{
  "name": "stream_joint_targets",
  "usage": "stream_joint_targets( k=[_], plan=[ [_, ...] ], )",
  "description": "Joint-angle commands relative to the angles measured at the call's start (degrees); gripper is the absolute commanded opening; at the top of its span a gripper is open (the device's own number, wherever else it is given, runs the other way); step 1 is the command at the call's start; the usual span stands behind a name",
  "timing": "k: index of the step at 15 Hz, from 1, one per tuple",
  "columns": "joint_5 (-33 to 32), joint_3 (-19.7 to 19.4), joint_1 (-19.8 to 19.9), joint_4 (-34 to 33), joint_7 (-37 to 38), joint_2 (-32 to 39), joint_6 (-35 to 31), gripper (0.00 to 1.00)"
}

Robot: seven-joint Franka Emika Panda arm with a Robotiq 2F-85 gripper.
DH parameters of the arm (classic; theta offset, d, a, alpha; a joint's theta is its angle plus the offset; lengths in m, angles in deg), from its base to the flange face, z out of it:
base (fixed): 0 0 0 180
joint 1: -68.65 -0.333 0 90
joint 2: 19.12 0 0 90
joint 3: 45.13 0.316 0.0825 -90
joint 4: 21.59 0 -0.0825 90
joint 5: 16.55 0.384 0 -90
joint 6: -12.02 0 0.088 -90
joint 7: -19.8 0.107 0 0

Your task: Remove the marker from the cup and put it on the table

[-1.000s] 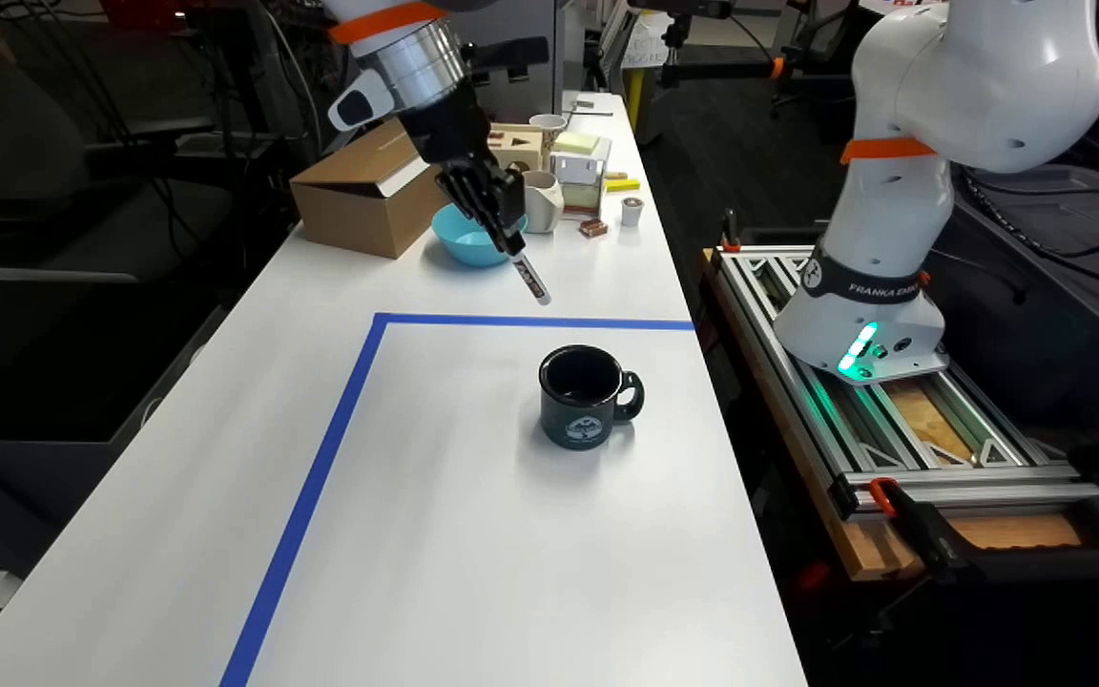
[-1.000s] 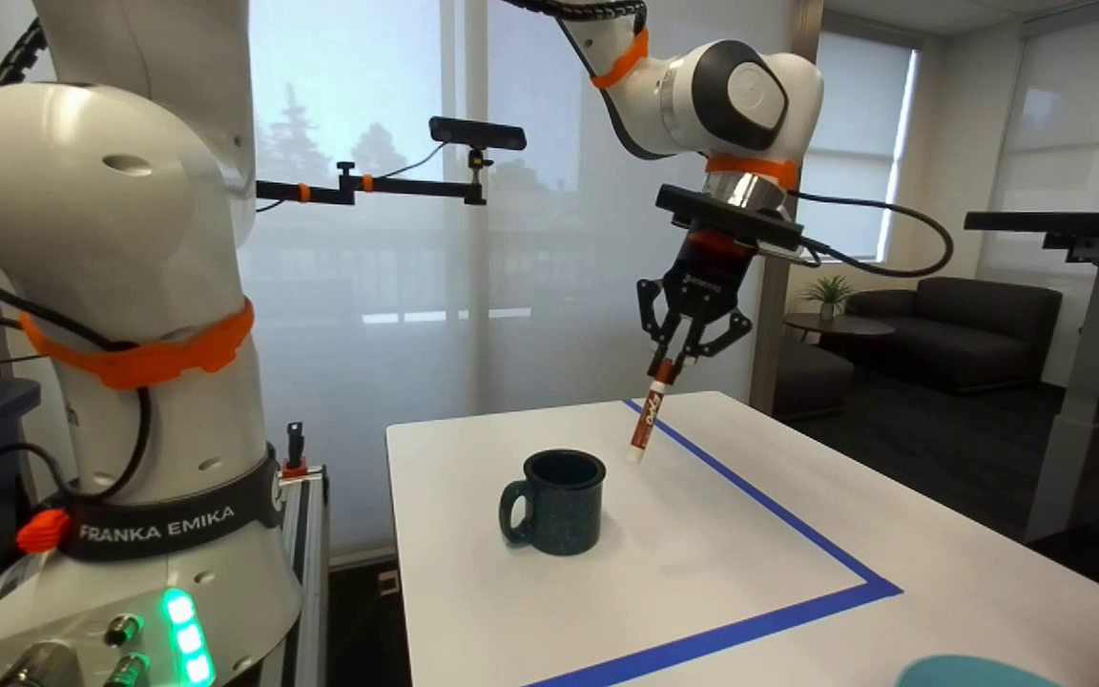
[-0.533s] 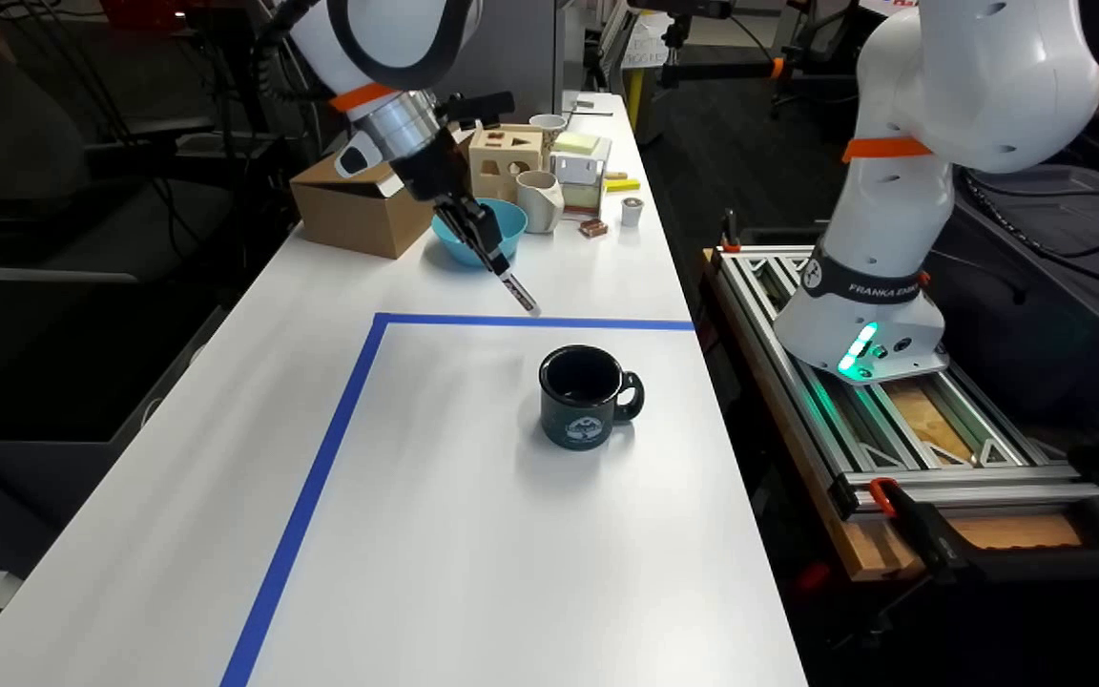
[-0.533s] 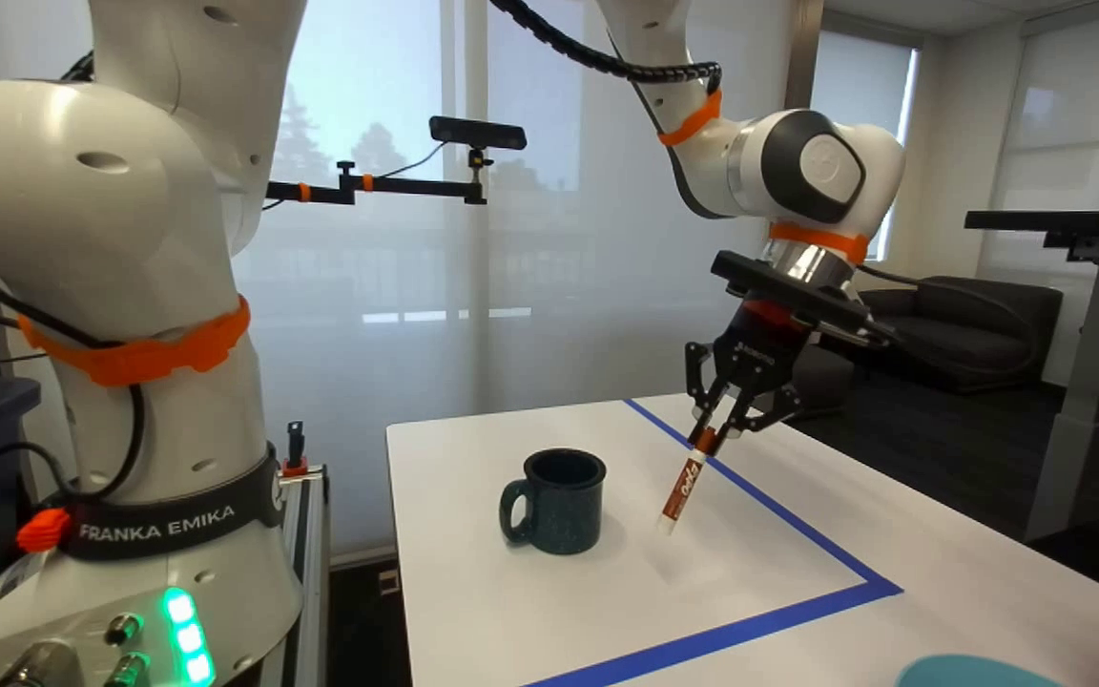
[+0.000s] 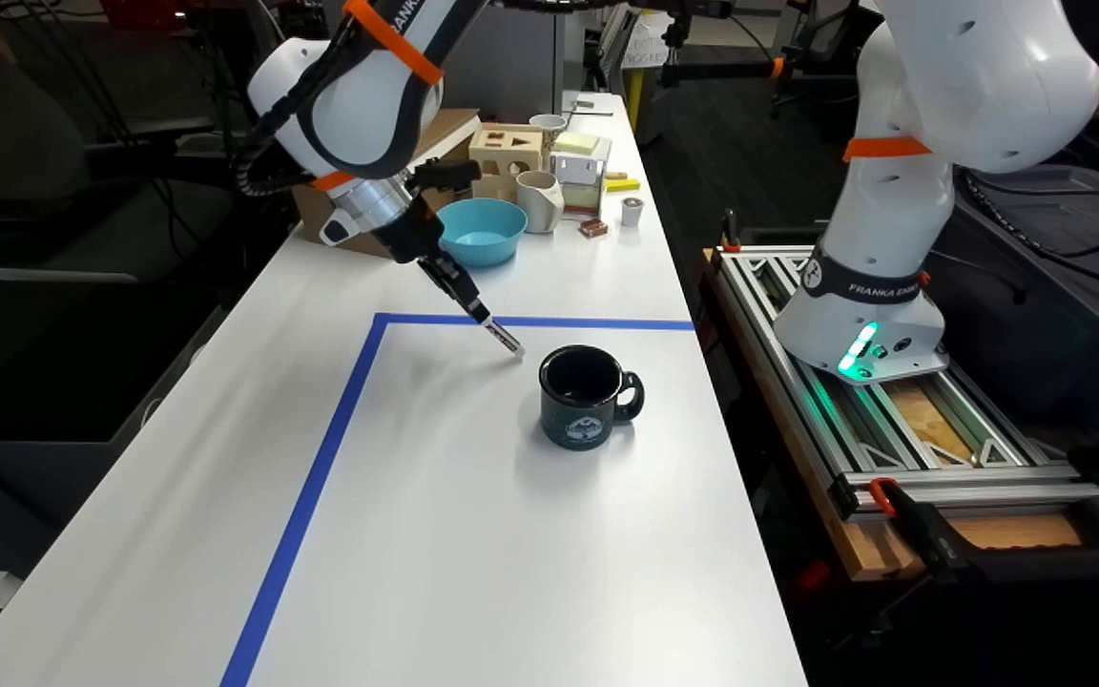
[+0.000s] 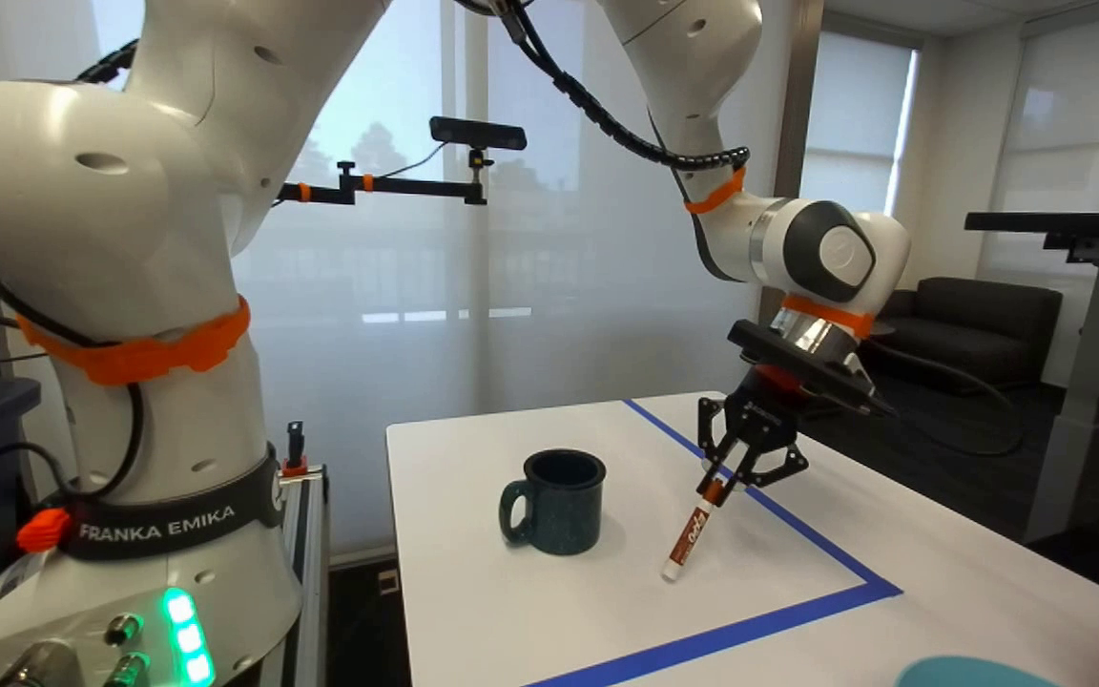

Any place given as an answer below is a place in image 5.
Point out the yellow block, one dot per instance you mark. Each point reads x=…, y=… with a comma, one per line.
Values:
x=625, y=184

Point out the small grey cylinder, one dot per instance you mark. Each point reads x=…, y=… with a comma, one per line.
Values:
x=631, y=210

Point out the wooden shape sorter box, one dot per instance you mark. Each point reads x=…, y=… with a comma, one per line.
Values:
x=504, y=155

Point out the blue tape line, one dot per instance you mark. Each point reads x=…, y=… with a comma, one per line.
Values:
x=535, y=323

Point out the white cardboard carton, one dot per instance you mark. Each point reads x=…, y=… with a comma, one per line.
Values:
x=580, y=168

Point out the black bag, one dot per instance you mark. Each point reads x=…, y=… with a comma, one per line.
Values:
x=1059, y=292

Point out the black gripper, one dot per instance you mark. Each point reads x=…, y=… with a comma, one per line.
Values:
x=415, y=225

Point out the dark green enamel mug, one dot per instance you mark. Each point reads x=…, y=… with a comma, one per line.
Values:
x=580, y=407

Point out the aluminium robot base cart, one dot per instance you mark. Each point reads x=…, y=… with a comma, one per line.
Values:
x=933, y=432

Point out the small brown toy piece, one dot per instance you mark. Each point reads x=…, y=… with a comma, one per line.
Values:
x=594, y=225

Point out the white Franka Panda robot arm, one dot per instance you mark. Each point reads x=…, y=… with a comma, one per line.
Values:
x=957, y=126

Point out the clear plastic cup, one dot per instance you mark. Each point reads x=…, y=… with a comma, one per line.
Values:
x=552, y=126

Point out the blue bowl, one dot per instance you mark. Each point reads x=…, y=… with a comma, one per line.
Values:
x=486, y=230

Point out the white ceramic cup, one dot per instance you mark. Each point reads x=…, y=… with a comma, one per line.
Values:
x=540, y=203

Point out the black clamp with orange tip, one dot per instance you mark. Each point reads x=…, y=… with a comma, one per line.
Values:
x=1019, y=531

